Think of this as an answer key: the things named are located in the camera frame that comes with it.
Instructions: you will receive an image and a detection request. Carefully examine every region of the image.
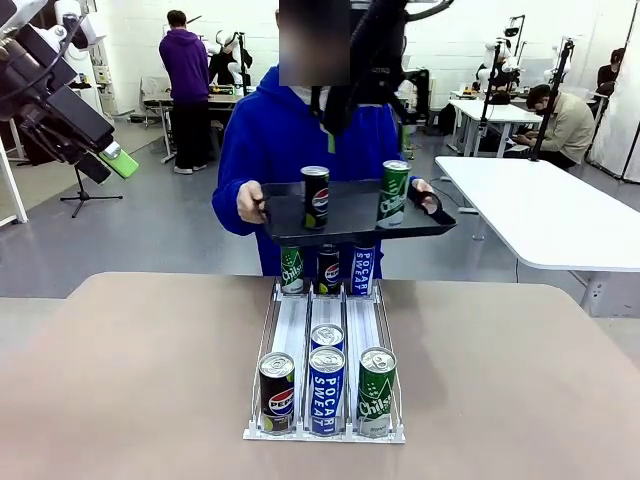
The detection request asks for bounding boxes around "black right arm cable sleeve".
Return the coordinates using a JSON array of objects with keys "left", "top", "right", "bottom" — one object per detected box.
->
[{"left": 349, "top": 0, "right": 455, "bottom": 36}]

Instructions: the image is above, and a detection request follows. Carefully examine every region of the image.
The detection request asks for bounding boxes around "blue Pocari Sweat can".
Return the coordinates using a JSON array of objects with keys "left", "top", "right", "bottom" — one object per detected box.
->
[
  {"left": 308, "top": 346, "right": 347, "bottom": 436},
  {"left": 352, "top": 243, "right": 376, "bottom": 296},
  {"left": 310, "top": 323, "right": 345, "bottom": 351}
]

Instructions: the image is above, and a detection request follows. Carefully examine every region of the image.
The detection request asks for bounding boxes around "person in dark clothes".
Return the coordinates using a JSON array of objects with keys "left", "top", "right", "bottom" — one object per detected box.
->
[{"left": 597, "top": 48, "right": 627, "bottom": 96}]

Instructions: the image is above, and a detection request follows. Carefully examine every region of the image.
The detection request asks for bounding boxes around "person's left hand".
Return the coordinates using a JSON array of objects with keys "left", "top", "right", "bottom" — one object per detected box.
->
[{"left": 408, "top": 177, "right": 444, "bottom": 216}]

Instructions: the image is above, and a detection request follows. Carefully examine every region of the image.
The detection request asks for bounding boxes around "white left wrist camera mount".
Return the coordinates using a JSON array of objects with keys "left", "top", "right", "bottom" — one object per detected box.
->
[{"left": 63, "top": 12, "right": 109, "bottom": 51}]

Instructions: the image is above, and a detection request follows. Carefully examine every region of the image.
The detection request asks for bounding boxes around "large white table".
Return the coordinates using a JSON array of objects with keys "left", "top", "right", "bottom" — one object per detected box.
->
[{"left": 433, "top": 155, "right": 640, "bottom": 317}]

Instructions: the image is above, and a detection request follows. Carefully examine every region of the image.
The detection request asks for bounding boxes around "person in blue hoodie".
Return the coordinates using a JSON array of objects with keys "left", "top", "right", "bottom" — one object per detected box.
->
[{"left": 211, "top": 0, "right": 444, "bottom": 279}]

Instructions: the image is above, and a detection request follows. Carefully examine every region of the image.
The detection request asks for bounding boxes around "clear white can dispenser rack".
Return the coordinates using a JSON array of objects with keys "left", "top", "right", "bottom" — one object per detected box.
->
[{"left": 243, "top": 277, "right": 406, "bottom": 445}]

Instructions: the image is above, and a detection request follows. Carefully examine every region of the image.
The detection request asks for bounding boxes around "seated person in beige jacket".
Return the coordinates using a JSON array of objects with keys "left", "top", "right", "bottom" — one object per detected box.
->
[{"left": 514, "top": 83, "right": 596, "bottom": 171}]

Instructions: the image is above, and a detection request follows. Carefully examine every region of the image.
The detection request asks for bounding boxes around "black tripod pole with camera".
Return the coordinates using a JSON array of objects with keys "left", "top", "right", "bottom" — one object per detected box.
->
[{"left": 529, "top": 38, "right": 576, "bottom": 163}]

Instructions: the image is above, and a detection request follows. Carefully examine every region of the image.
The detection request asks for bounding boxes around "person in purple hoodie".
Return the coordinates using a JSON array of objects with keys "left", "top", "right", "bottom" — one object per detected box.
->
[{"left": 158, "top": 9, "right": 211, "bottom": 175}]

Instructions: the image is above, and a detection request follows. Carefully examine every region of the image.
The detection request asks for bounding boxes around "black tripod light stand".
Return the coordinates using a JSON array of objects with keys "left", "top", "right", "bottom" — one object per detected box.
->
[{"left": 59, "top": 164, "right": 124, "bottom": 219}]

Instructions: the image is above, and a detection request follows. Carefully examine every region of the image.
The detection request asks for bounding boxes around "person's right forearm blue sleeve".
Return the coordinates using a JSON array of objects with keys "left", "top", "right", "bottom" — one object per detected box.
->
[{"left": 211, "top": 182, "right": 251, "bottom": 236}]

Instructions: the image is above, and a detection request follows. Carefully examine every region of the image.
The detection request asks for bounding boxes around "black serving tray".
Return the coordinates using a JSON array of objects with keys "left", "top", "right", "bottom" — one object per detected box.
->
[{"left": 256, "top": 178, "right": 459, "bottom": 246}]

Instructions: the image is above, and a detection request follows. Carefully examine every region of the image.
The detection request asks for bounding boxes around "white partition panel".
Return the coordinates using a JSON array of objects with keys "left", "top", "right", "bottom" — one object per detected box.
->
[{"left": 584, "top": 0, "right": 640, "bottom": 181}]

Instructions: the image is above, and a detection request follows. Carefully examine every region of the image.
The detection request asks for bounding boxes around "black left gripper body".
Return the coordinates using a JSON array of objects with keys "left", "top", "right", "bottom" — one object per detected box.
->
[{"left": 47, "top": 87, "right": 115, "bottom": 161}]

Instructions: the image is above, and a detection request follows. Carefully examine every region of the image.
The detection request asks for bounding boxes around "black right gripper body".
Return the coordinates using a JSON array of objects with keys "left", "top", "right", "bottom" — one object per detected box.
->
[{"left": 349, "top": 29, "right": 406, "bottom": 109}]

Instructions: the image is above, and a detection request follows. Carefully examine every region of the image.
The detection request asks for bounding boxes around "white background desk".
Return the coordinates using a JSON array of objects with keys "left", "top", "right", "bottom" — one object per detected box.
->
[{"left": 447, "top": 98, "right": 544, "bottom": 156}]

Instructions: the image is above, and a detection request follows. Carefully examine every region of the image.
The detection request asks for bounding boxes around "person's right hand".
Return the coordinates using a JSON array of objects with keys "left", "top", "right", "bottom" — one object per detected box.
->
[{"left": 236, "top": 180, "right": 271, "bottom": 224}]

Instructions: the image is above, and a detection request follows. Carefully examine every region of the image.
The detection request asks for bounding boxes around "green Chilsung can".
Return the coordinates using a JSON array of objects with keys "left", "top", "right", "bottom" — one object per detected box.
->
[
  {"left": 357, "top": 346, "right": 398, "bottom": 436},
  {"left": 279, "top": 244, "right": 305, "bottom": 295},
  {"left": 376, "top": 159, "right": 412, "bottom": 230}
]

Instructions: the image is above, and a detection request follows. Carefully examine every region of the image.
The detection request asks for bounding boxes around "black Pepsi can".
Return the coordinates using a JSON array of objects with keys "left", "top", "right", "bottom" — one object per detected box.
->
[
  {"left": 258, "top": 351, "right": 296, "bottom": 434},
  {"left": 316, "top": 243, "right": 343, "bottom": 295},
  {"left": 300, "top": 166, "right": 331, "bottom": 230}
]

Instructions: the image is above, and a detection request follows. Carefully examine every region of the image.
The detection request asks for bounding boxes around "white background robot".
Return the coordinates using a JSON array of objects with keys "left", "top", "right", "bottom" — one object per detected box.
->
[{"left": 207, "top": 29, "right": 254, "bottom": 96}]

